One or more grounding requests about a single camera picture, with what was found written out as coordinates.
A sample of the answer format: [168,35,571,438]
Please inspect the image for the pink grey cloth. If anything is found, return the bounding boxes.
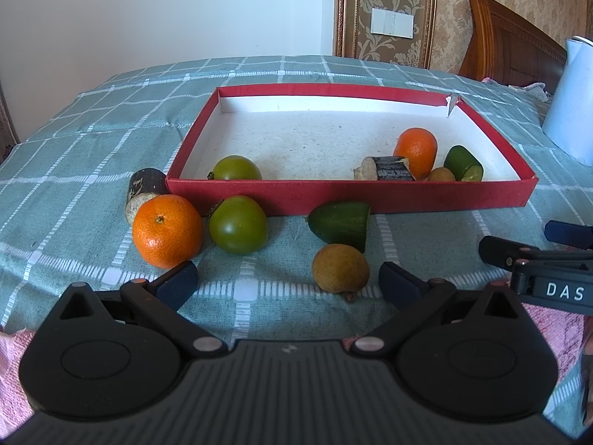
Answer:
[482,76,554,103]

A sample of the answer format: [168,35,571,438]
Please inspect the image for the wooden headboard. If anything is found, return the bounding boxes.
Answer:
[458,0,568,89]

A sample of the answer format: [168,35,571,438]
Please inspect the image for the white kettle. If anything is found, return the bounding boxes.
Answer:
[542,36,593,168]

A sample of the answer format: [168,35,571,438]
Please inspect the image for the patterned brown curtain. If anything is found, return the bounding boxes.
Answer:
[0,79,21,163]

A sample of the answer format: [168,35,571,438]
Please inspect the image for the pink towel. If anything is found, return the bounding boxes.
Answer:
[0,299,593,443]

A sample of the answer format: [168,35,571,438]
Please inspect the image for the gold wall moulding frame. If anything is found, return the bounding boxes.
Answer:
[332,0,440,70]

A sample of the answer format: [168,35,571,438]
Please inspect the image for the large orange tangerine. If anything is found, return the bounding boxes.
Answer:
[132,194,203,270]

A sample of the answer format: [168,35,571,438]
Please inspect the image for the red cardboard box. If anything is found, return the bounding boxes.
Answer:
[165,82,539,217]

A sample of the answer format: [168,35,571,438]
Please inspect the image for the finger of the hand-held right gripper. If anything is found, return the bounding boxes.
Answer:
[544,220,593,247]
[478,235,593,270]

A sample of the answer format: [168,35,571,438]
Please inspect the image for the green tomato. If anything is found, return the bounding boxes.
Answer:
[208,195,269,256]
[207,155,263,181]

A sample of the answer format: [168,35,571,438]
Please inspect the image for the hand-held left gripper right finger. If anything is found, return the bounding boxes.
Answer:
[349,262,536,359]

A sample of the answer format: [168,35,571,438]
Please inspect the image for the green cucumber piece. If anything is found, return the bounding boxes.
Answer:
[443,145,484,182]
[307,201,371,254]

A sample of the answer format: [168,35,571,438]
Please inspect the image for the teal plaid blanket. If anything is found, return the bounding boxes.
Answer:
[0,55,593,357]

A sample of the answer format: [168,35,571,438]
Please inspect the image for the white wall switch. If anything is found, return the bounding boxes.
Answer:
[371,8,414,39]

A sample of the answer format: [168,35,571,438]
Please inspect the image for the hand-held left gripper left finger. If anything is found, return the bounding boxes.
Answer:
[59,262,229,359]

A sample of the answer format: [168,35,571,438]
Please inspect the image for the dark sugarcane piece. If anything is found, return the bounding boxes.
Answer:
[353,156,414,182]
[125,168,168,225]

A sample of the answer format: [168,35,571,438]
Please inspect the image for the small orange tangerine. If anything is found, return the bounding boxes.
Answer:
[393,128,438,180]

